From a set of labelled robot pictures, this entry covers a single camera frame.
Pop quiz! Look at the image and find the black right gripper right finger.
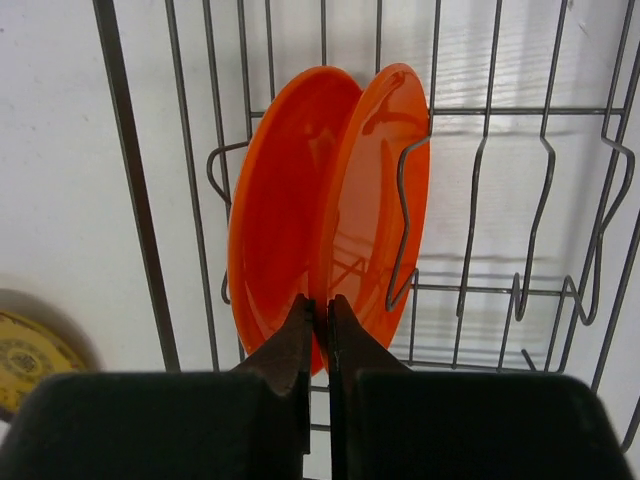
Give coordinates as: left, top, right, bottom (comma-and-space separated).
327, 296, 632, 479

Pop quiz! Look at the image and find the grey wire dish rack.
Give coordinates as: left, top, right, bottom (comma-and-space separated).
93, 1, 639, 392

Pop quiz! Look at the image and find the orange plastic plate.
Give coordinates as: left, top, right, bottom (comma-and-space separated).
308, 63, 431, 347
227, 66, 362, 354

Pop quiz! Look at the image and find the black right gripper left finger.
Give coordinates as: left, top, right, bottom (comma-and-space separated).
1, 295, 314, 479

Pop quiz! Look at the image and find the yellow rimmed dark plate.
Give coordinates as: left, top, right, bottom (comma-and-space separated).
1, 288, 102, 423

